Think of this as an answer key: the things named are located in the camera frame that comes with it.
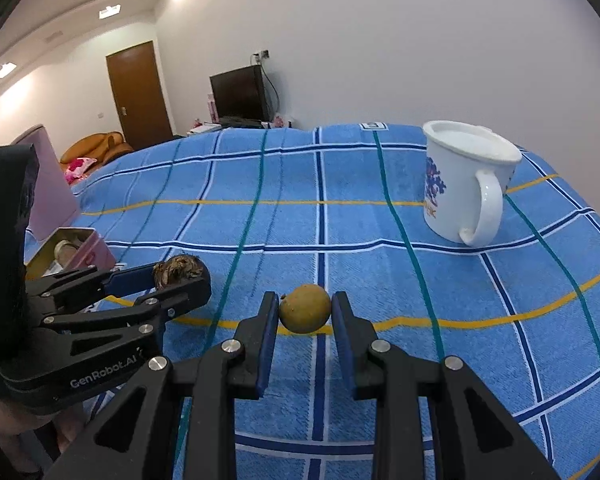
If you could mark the white television stand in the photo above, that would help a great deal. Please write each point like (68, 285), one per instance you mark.
(220, 128)

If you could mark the white mug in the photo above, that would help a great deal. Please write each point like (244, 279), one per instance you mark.
(450, 200)

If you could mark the orange sofa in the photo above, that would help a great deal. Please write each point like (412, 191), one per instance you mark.
(97, 145)

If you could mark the blue plaid tablecloth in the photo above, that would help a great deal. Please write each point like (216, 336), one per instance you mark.
(330, 170)

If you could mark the wall socket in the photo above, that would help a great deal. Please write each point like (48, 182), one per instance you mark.
(262, 54)

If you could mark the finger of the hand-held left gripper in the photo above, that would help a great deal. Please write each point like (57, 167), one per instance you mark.
(130, 279)
(180, 297)

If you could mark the person's left hand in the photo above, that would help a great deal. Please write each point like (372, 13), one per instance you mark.
(15, 422)

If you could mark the pink cushion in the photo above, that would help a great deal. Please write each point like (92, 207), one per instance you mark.
(77, 167)

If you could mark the dark wooden door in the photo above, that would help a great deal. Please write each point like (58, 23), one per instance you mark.
(137, 95)

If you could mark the rectangular ceiling lamp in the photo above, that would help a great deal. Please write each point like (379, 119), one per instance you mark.
(5, 69)
(109, 10)

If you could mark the small yellow-brown longan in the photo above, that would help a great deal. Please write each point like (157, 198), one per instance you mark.
(305, 310)

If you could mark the black television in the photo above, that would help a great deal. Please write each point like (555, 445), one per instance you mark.
(237, 92)

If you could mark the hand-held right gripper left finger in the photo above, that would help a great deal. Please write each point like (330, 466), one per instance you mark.
(269, 345)

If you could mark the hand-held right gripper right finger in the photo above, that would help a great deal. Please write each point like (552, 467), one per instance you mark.
(342, 345)

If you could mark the pink kettle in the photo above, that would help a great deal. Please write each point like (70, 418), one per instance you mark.
(50, 195)

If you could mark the pink tin box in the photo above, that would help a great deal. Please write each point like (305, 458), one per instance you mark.
(97, 255)

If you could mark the pink flowers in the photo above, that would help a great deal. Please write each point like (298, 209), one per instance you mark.
(279, 121)

